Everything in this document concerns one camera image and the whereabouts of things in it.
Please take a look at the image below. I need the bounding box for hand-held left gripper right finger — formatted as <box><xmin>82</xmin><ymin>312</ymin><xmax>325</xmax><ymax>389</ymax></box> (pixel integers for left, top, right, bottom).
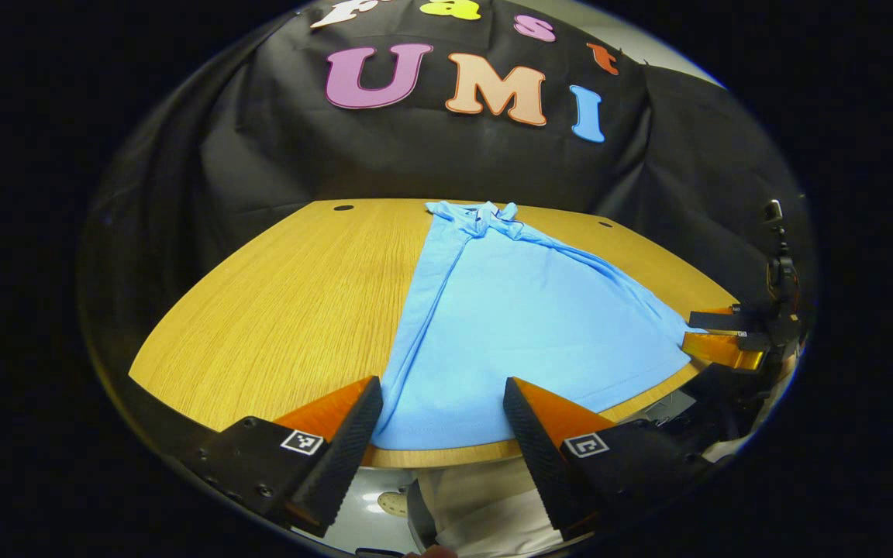
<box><xmin>502</xmin><ymin>377</ymin><xmax>715</xmax><ymax>543</ymax></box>

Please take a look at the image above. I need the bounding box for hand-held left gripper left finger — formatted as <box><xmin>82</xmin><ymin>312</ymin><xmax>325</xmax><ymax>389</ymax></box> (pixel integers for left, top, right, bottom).
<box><xmin>179</xmin><ymin>376</ymin><xmax>384</xmax><ymax>539</ymax></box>

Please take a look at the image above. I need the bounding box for light blue T-shirt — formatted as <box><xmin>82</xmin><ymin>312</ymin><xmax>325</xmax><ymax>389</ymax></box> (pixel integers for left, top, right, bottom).
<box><xmin>369</xmin><ymin>200</ymin><xmax>705</xmax><ymax>452</ymax></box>

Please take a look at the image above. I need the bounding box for person's white clothing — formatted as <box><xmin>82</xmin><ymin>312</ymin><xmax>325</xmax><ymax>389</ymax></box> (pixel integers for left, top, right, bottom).
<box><xmin>415</xmin><ymin>457</ymin><xmax>571</xmax><ymax>557</ymax></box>

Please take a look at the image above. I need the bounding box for black furniture part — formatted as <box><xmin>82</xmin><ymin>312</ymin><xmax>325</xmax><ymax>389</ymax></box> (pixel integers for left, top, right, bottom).
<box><xmin>406</xmin><ymin>479</ymin><xmax>438</xmax><ymax>553</ymax></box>

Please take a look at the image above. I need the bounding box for black backdrop cloth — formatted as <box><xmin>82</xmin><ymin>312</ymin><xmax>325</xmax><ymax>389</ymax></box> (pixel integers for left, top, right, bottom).
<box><xmin>78</xmin><ymin>0</ymin><xmax>815</xmax><ymax>404</ymax></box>

